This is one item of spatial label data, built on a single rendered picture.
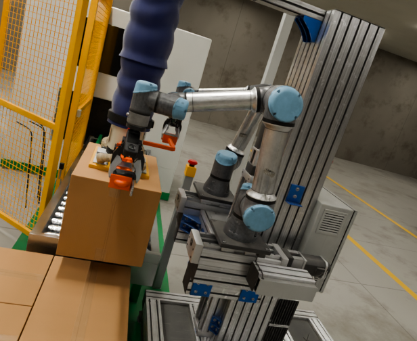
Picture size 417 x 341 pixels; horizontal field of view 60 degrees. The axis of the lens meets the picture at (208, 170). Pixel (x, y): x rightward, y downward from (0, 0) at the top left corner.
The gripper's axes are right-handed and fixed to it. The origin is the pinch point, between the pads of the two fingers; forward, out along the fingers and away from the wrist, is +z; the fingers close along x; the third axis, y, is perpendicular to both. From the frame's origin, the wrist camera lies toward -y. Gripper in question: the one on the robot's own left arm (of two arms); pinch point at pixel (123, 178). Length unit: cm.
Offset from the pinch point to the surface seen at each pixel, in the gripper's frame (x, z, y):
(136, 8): 10, -61, 52
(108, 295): -8, 66, 22
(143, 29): 5, -54, 50
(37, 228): 34, 61, 65
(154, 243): -31, 60, 69
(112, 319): -10, 66, 7
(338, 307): -219, 118, 116
